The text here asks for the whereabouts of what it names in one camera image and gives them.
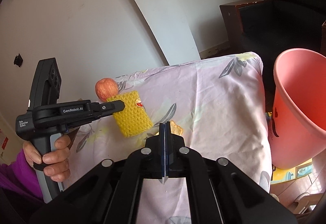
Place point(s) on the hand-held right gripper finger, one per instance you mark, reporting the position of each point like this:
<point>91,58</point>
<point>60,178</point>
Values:
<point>167,142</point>
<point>162,142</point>

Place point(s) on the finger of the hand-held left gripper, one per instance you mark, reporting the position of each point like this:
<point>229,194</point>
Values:
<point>107,107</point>

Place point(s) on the yellow foam fruit net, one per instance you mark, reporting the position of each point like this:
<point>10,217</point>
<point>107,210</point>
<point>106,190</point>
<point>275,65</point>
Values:
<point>132,117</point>

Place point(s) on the pink plastic bucket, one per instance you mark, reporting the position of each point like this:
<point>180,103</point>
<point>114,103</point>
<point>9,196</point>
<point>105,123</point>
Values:
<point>298,114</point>

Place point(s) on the person's left forearm purple sleeve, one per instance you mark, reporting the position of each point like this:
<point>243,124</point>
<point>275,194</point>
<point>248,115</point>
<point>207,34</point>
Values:
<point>17,178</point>

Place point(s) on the person's left hand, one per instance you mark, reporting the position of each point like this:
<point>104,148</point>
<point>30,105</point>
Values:
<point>54,160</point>

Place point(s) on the red apple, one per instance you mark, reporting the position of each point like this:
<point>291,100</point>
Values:
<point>106,88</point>

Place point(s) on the pink floral blanket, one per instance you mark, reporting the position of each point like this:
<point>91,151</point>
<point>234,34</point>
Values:
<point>216,112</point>

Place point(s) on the yellow printed floor mat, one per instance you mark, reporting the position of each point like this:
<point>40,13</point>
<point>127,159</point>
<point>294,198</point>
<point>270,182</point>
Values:
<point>293,173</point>

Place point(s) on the dark wooden cabinet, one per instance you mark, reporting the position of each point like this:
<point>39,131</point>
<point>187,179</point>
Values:
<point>252,28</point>

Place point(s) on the black wall hook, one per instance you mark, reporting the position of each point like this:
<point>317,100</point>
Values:
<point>18,60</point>

